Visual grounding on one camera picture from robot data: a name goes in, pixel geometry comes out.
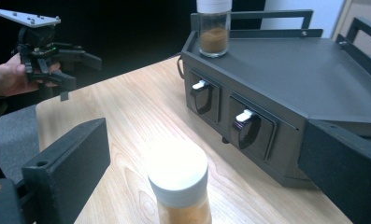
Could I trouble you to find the dark rack drawer white tab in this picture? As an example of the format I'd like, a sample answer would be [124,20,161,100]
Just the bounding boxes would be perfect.
[228,92,278,161]
[186,70,221,124]

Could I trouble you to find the flip-cap brown spice jar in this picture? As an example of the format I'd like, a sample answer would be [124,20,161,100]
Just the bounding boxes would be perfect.
[195,0,233,59]

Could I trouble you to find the dark grey spice rack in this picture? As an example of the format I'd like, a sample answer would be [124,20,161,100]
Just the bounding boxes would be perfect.
[177,8,371,189]

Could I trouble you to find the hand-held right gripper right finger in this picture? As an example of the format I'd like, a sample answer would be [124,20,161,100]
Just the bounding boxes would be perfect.
[297,119,371,224]

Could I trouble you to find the round-cap orange spice jar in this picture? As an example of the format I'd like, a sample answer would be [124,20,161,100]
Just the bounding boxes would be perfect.
[146,139,213,224]

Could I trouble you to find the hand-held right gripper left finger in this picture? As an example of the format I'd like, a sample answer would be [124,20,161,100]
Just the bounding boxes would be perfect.
[21,117,112,224]

